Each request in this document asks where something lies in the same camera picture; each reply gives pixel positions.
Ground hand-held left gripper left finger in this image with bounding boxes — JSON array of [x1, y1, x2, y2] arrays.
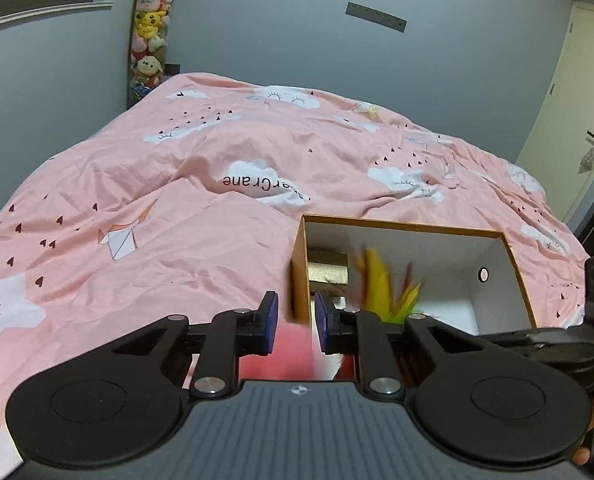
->
[[112, 290, 280, 401]]

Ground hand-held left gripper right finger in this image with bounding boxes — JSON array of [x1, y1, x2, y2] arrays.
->
[[315, 290, 490, 397]]

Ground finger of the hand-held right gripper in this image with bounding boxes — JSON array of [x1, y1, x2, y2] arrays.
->
[[477, 326, 590, 361]]

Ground colourful feather toy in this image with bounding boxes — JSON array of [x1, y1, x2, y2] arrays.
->
[[353, 246, 440, 325]]

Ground orange cardboard box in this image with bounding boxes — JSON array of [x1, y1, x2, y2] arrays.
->
[[291, 214, 538, 336]]

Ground small gold box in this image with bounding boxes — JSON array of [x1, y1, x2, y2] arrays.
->
[[307, 249, 350, 285]]

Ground pink printed blanket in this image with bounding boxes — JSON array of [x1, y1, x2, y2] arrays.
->
[[0, 72, 590, 461]]

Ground cream door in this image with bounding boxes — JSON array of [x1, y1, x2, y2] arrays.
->
[[516, 2, 594, 226]]

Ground stack of plush toys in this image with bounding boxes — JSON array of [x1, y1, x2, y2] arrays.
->
[[128, 0, 180, 108]]

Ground grey wall socket strip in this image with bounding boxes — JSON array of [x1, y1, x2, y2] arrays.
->
[[346, 1, 408, 34]]

